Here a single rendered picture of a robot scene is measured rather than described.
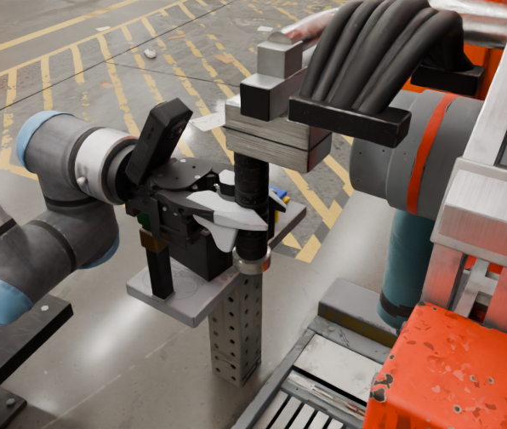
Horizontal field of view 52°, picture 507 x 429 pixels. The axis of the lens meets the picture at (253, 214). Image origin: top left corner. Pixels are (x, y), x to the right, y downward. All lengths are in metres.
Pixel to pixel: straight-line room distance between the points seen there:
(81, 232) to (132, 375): 0.78
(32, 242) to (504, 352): 0.55
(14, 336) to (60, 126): 0.63
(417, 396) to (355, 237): 1.59
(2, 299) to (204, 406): 0.80
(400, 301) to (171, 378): 0.76
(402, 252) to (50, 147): 0.51
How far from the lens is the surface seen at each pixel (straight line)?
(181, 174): 0.59
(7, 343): 1.22
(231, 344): 1.30
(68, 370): 1.53
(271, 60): 0.45
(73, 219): 0.75
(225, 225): 0.53
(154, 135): 0.56
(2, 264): 0.69
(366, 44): 0.41
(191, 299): 0.99
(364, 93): 0.40
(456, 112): 0.58
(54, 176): 0.71
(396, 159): 0.57
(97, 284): 1.74
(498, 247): 0.34
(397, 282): 0.85
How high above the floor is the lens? 1.14
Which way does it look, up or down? 35 degrees down
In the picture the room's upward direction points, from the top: straight up
